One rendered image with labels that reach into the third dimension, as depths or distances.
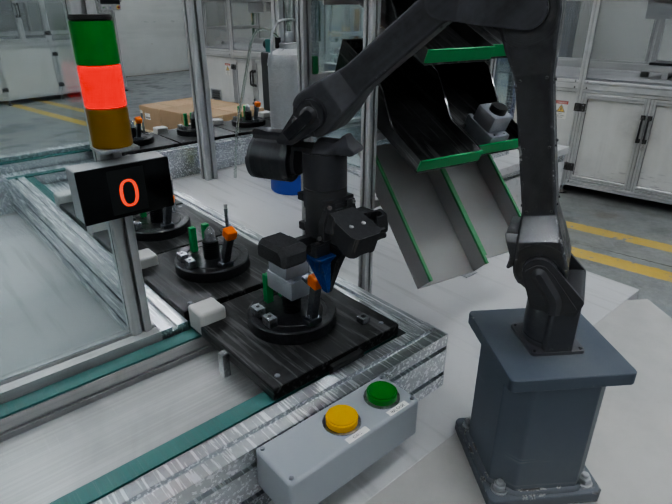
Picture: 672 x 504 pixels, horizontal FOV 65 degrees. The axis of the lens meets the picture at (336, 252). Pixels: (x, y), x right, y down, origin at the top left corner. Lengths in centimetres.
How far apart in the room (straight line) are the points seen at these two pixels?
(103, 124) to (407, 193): 53
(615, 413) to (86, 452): 76
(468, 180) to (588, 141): 361
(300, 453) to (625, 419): 52
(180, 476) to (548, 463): 43
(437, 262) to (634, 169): 376
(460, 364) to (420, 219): 26
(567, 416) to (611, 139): 404
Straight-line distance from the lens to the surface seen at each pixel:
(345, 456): 66
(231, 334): 83
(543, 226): 61
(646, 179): 466
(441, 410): 87
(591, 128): 467
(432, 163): 85
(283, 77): 167
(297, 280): 79
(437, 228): 98
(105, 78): 72
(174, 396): 82
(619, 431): 92
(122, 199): 75
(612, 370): 67
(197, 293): 96
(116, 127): 73
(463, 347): 101
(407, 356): 80
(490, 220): 109
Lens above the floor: 143
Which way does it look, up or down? 25 degrees down
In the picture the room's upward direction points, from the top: straight up
